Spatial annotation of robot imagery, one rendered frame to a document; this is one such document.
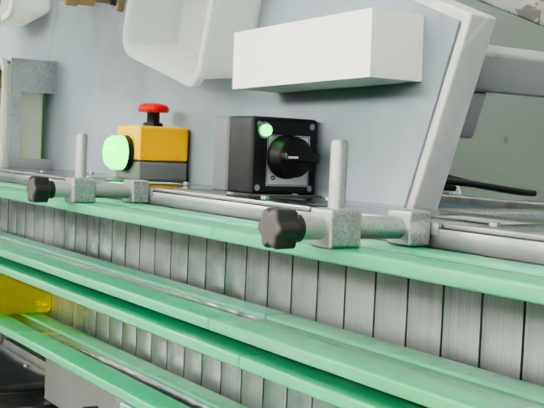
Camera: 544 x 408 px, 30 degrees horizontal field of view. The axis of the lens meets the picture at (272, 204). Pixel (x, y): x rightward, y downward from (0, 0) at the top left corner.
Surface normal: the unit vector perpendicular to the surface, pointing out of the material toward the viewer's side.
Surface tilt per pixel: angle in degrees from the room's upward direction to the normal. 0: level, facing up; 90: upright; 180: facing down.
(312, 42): 0
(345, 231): 90
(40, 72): 90
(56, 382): 0
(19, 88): 90
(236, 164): 0
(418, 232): 90
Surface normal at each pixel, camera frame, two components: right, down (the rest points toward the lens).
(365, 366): 0.04, -1.00
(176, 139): 0.54, 0.07
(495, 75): 0.49, 0.41
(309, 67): -0.84, -0.01
